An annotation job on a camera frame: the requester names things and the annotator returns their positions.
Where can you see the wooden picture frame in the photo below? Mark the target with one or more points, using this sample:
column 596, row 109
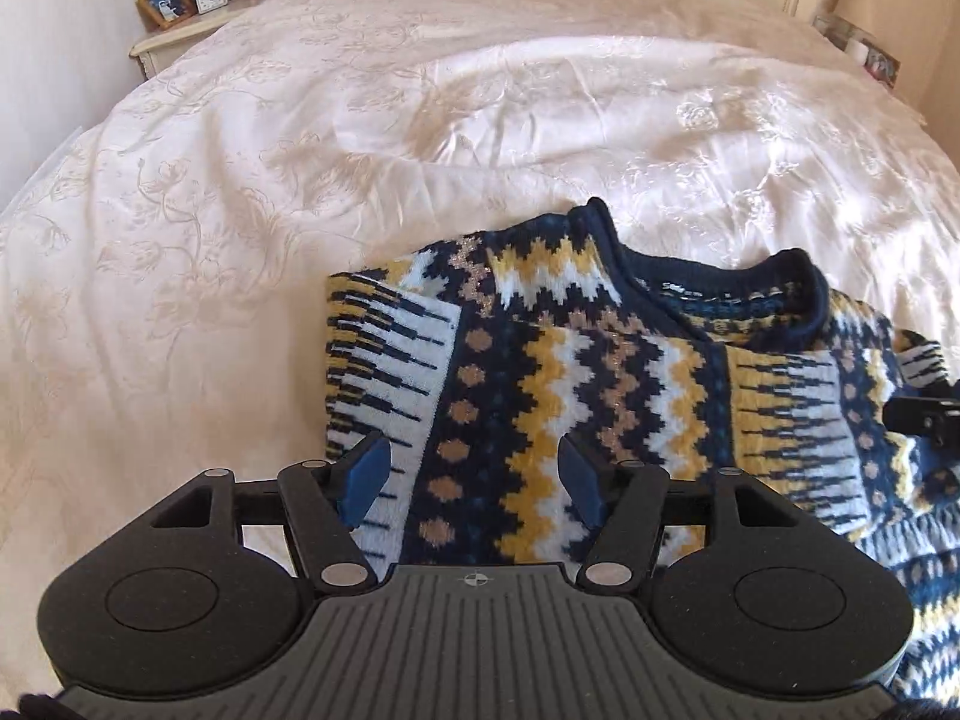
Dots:
column 167, row 13

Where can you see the right nightstand picture frame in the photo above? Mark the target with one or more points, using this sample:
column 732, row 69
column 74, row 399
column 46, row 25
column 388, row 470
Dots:
column 882, row 66

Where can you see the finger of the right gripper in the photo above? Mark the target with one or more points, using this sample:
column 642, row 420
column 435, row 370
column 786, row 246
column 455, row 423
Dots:
column 931, row 414

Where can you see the white embroidered bedspread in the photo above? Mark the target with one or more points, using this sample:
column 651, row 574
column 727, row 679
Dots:
column 164, row 287

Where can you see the navy yellow patterned knit sweater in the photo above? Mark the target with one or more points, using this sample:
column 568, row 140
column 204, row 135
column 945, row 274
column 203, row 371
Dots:
column 474, row 357

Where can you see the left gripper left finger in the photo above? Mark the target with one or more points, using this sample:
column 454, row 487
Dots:
column 323, row 502

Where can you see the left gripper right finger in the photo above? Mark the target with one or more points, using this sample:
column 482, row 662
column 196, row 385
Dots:
column 622, row 505

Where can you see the white jar on right nightstand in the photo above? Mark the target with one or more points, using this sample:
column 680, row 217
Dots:
column 857, row 50

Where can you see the cream left nightstand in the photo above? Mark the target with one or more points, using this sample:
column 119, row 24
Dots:
column 160, row 50

